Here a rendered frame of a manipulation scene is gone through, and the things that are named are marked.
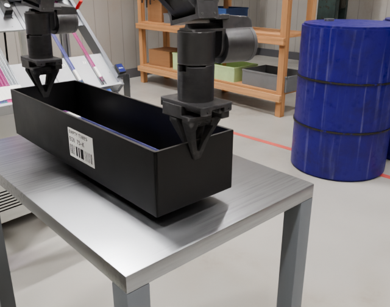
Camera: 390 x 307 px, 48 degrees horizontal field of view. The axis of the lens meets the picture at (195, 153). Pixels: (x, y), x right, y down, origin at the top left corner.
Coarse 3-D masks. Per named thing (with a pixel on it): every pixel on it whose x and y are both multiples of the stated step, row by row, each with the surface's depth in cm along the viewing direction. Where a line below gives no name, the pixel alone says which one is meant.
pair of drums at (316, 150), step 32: (320, 32) 258; (352, 32) 248; (384, 32) 247; (320, 64) 263; (352, 64) 253; (384, 64) 254; (320, 96) 269; (352, 96) 260; (384, 96) 262; (320, 128) 274; (352, 128) 266; (384, 128) 272; (320, 160) 280; (352, 160) 274; (384, 160) 286
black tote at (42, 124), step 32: (32, 96) 110; (64, 96) 115; (96, 96) 109; (32, 128) 101; (64, 128) 88; (96, 128) 78; (128, 128) 102; (160, 128) 92; (224, 128) 78; (64, 160) 92; (96, 160) 81; (128, 160) 73; (160, 160) 68; (192, 160) 72; (224, 160) 78; (128, 192) 75; (160, 192) 69; (192, 192) 74
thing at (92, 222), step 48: (0, 144) 110; (48, 192) 85; (96, 192) 85; (240, 192) 85; (288, 192) 85; (0, 240) 117; (96, 240) 69; (144, 240) 69; (192, 240) 69; (288, 240) 92; (0, 288) 121; (144, 288) 64; (288, 288) 96
